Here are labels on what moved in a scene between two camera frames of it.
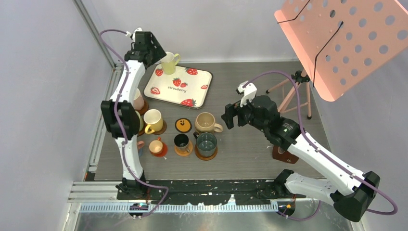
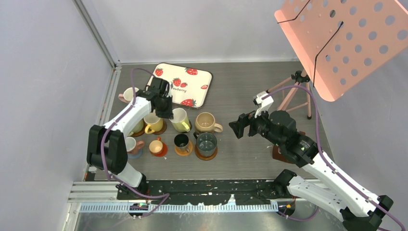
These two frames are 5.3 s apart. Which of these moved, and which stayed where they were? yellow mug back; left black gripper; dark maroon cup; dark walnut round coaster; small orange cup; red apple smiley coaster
Moved: yellow mug back; left black gripper
Stayed: small orange cup; red apple smiley coaster; dark walnut round coaster; dark maroon cup
